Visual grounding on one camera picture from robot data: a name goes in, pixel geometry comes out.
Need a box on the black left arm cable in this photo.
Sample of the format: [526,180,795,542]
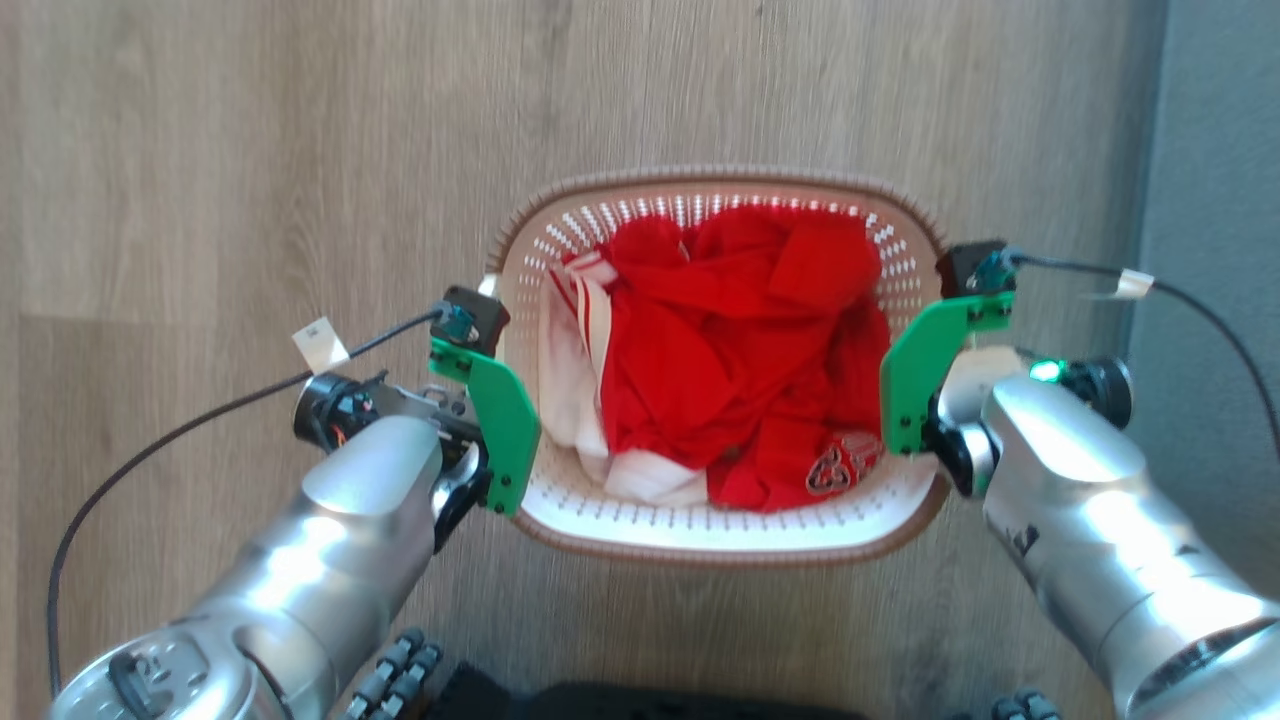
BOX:
[45,308,447,701]

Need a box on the white garment with red stripes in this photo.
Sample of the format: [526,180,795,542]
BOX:
[538,250,713,507]

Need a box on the grey ribbed base wheel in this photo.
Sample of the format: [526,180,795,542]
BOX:
[988,687,1063,720]
[343,628,444,720]

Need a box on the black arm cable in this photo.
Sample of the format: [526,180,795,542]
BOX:
[45,308,447,701]
[1008,250,1280,463]

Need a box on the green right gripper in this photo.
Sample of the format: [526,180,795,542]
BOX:
[879,291,1017,457]

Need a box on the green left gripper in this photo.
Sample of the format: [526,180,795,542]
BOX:
[427,337,543,518]

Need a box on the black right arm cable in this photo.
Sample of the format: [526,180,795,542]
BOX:
[1008,250,1280,463]

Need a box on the red garment with emblem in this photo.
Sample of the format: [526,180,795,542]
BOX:
[598,205,893,514]

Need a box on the brown and white laundry basket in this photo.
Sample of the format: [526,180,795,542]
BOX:
[486,165,952,569]

